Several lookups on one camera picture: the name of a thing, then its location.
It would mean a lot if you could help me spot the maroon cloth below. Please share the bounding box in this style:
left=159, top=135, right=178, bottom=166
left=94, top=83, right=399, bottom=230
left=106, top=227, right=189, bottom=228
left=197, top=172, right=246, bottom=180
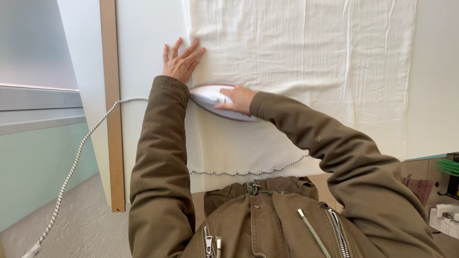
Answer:
left=401, top=173, right=433, bottom=207

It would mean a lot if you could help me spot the cream white crinkled cloth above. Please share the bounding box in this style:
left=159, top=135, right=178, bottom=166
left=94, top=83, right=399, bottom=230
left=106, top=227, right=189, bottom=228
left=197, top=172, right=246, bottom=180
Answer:
left=182, top=0, right=417, bottom=192

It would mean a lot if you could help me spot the white iron with red trim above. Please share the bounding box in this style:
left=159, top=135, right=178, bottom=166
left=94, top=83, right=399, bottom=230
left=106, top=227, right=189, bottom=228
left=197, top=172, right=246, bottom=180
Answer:
left=189, top=84, right=261, bottom=123

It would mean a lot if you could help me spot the person's left hand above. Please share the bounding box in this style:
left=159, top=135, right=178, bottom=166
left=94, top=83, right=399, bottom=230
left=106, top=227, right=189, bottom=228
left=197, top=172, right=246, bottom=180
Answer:
left=163, top=37, right=207, bottom=85

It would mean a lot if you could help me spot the person's right hand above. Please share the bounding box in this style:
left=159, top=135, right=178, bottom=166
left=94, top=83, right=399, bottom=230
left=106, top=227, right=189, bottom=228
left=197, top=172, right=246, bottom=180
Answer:
left=214, top=85, right=258, bottom=116

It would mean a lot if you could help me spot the black box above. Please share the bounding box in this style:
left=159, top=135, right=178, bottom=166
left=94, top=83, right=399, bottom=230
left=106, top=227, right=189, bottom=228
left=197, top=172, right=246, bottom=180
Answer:
left=438, top=152, right=459, bottom=201

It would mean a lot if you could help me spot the white speckled braided iron cord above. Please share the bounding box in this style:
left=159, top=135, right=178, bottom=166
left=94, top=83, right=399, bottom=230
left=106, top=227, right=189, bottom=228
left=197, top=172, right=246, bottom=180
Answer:
left=21, top=97, right=310, bottom=258

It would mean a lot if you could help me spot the white plastic device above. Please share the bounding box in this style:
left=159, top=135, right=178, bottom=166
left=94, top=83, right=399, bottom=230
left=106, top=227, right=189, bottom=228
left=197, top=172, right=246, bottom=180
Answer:
left=429, top=204, right=459, bottom=240

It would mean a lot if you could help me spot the bundle of green cables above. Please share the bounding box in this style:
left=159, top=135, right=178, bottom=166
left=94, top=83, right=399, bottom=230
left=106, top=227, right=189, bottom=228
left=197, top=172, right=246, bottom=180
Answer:
left=435, top=159, right=459, bottom=177

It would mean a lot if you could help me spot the grey frosted window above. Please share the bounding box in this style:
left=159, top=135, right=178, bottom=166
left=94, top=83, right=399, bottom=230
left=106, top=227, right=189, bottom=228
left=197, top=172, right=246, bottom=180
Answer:
left=0, top=0, right=87, bottom=136

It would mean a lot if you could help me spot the wooden table edge strip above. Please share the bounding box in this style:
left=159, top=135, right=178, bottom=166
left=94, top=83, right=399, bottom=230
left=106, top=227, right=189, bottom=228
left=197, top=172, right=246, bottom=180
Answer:
left=99, top=0, right=126, bottom=213

